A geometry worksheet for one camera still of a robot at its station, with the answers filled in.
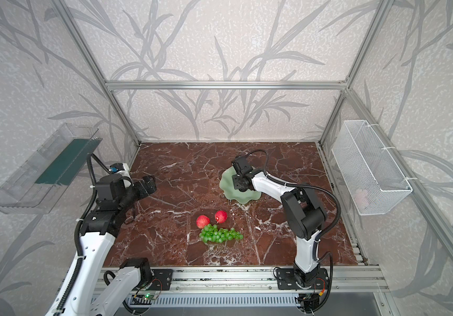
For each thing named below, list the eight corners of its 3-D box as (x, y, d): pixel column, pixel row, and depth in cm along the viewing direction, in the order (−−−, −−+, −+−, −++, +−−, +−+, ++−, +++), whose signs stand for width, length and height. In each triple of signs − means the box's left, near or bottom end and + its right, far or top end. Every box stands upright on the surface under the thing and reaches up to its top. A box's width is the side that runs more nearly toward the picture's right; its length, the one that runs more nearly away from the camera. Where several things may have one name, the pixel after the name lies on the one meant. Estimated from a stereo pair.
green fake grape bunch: (200, 243, 84) (198, 240, 81) (202, 227, 88) (201, 224, 85) (242, 243, 84) (242, 240, 81) (242, 227, 88) (242, 224, 85)
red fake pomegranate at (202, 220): (197, 229, 88) (195, 225, 84) (198, 218, 91) (197, 214, 88) (209, 229, 88) (207, 225, 84) (210, 218, 91) (209, 214, 88)
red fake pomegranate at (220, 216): (215, 223, 90) (214, 219, 87) (216, 214, 93) (215, 210, 89) (227, 223, 90) (227, 219, 87) (228, 214, 93) (227, 210, 89)
